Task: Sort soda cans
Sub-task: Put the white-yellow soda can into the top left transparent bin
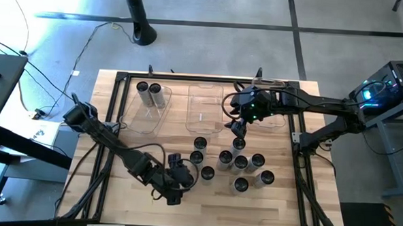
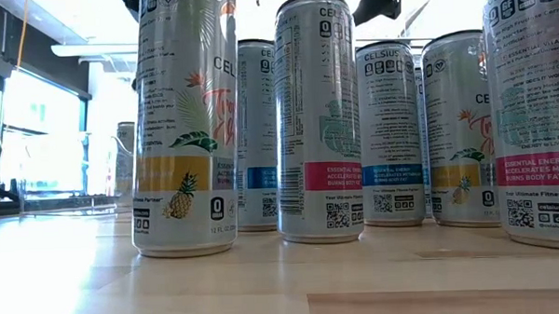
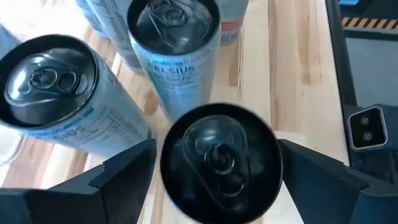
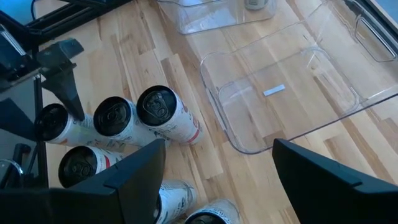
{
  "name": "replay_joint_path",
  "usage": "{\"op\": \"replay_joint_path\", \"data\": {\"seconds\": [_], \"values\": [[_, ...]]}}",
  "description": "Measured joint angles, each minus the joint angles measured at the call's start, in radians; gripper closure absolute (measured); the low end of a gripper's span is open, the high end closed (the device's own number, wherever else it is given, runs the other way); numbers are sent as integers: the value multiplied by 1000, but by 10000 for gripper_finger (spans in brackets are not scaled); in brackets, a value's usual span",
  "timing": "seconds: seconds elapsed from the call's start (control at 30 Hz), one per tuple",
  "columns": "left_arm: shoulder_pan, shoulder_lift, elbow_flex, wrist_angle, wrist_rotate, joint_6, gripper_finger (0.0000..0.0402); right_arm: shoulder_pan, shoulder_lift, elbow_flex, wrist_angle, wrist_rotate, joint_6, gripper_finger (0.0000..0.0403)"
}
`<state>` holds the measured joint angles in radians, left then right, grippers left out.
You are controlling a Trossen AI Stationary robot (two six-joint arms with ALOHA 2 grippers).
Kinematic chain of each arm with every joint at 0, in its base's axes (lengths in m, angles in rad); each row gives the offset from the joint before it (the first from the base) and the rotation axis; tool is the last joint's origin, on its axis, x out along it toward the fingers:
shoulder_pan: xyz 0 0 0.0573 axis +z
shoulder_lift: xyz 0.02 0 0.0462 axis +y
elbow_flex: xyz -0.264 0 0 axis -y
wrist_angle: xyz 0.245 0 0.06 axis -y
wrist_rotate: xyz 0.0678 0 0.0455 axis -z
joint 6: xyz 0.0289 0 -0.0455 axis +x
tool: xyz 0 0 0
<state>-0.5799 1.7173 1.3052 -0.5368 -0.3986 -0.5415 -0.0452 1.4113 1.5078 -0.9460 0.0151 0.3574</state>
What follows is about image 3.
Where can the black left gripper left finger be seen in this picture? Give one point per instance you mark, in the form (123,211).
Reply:
(93,199)

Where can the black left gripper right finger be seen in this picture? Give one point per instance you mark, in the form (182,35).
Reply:
(335,199)

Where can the clear plastic bin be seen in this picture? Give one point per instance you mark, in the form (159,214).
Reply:
(6,149)

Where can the black box hazard stripes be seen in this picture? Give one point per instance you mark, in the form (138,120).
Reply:
(370,23)

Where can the silver mounting bracket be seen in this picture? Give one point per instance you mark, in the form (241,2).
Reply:
(368,127)

